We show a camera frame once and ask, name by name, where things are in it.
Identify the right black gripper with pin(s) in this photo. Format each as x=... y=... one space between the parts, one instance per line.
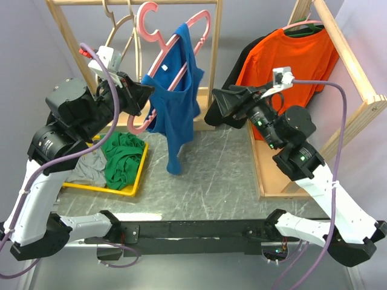
x=238 y=95

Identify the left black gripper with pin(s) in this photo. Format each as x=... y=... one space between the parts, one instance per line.
x=135 y=95

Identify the blue tank top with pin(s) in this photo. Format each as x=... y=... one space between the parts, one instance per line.
x=176 y=84

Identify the yellow plastic tray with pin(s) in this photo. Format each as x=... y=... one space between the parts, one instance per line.
x=129 y=190

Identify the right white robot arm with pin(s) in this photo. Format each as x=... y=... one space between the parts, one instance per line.
x=351 y=234

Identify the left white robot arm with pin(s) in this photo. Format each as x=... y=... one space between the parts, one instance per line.
x=34 y=228

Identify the middle beige wooden hanger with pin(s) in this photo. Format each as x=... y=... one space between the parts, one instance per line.
x=137 y=43

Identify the beige wooden hanger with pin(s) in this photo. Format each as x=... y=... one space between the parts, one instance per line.
x=115 y=27
x=137 y=43

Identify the left beige wooden hanger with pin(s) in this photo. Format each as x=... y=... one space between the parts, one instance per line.
x=115 y=27

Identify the pink hanger under orange shirt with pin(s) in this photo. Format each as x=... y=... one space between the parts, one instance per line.
x=307 y=21

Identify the green hanger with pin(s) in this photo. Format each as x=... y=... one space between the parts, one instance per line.
x=310 y=28

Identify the black shirt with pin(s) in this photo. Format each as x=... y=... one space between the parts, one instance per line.
x=213 y=116

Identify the back wooden clothes rack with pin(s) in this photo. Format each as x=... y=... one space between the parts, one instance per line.
x=204 y=93

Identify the wooden clothes rack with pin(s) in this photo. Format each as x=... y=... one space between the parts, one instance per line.
x=204 y=93
x=359 y=34

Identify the green shirt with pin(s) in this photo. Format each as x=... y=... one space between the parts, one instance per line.
x=123 y=153

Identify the grey shirt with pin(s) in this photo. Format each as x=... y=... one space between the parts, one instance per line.
x=90 y=169

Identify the right wooden clothes rack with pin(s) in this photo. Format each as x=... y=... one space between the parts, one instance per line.
x=359 y=34

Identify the orange t-shirt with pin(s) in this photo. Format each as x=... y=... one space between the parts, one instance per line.
x=311 y=57

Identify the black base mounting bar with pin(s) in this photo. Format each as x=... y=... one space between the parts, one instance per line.
x=196 y=237

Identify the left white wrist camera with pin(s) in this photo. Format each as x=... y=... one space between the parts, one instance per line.
x=111 y=60

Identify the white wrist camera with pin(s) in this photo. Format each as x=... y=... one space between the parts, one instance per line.
x=282 y=80
x=111 y=60

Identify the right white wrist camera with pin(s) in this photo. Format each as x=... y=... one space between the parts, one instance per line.
x=282 y=80

